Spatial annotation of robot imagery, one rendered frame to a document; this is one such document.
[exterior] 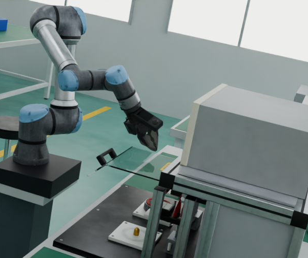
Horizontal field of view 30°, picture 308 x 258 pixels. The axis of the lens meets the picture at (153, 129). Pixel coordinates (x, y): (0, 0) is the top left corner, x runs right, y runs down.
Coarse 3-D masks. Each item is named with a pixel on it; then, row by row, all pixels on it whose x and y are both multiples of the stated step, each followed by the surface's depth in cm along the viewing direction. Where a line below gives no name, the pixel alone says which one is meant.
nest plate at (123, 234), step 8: (120, 224) 207; (128, 224) 208; (112, 232) 199; (120, 232) 200; (128, 232) 202; (144, 232) 204; (160, 232) 206; (112, 240) 196; (120, 240) 195; (128, 240) 196; (136, 240) 197; (136, 248) 194
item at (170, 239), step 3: (174, 231) 199; (171, 234) 197; (174, 234) 197; (168, 237) 194; (171, 237) 195; (168, 240) 193; (171, 240) 193; (174, 240) 193; (168, 243) 194; (174, 243) 193; (171, 246) 194; (174, 246) 193; (165, 249) 195; (171, 249) 194; (165, 252) 195; (168, 252) 194; (171, 252) 194
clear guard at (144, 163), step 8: (128, 152) 197; (136, 152) 199; (144, 152) 200; (152, 152) 202; (112, 160) 186; (120, 160) 187; (128, 160) 189; (136, 160) 190; (144, 160) 192; (152, 160) 193; (160, 160) 195; (168, 160) 196; (120, 168) 180; (128, 168) 181; (136, 168) 183; (144, 168) 184; (152, 168) 186; (144, 176) 178; (152, 176) 179
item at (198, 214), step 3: (198, 210) 221; (195, 213) 218; (198, 213) 218; (201, 213) 219; (195, 216) 215; (198, 216) 216; (201, 216) 221; (198, 219) 216; (195, 222) 215; (198, 222) 217; (195, 225) 216; (198, 225) 219; (192, 228) 216; (195, 228) 216
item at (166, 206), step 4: (164, 204) 196; (168, 204) 197; (172, 204) 197; (164, 208) 193; (168, 208) 193; (172, 208) 195; (148, 212) 197; (164, 212) 192; (168, 212) 192; (172, 212) 196; (144, 216) 195; (148, 216) 195; (160, 216) 193; (164, 216) 192; (168, 216) 192; (172, 216) 194; (176, 216) 194; (164, 220) 193; (168, 220) 192; (172, 220) 192; (176, 220) 191; (176, 224) 192; (192, 224) 192; (176, 228) 193; (176, 232) 193; (176, 236) 194
